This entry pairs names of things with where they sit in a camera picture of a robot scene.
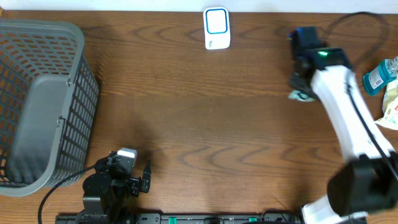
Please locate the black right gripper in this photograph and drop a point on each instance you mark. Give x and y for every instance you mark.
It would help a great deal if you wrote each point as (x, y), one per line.
(294, 82)

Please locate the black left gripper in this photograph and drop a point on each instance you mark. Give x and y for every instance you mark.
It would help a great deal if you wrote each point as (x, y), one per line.
(135, 183)

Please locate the teal wet wipes pack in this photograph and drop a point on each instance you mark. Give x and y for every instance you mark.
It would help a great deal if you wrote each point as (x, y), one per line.
(300, 96)

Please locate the teal mouthwash bottle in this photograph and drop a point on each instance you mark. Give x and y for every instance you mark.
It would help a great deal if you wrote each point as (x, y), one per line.
(378, 78)

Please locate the yellow snack bag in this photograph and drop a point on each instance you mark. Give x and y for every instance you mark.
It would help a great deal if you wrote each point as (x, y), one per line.
(389, 107)

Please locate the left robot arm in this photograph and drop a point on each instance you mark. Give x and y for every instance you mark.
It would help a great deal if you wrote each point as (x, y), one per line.
(106, 190)

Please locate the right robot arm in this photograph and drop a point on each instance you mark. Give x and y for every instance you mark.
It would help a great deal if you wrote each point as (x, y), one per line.
(367, 182)

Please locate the white barcode scanner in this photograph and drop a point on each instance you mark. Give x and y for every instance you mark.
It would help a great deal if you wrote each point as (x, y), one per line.
(216, 28)

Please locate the grey plastic basket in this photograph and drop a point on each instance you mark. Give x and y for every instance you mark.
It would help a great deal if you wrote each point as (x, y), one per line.
(48, 103)

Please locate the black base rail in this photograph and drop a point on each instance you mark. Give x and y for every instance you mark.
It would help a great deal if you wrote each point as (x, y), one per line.
(156, 218)

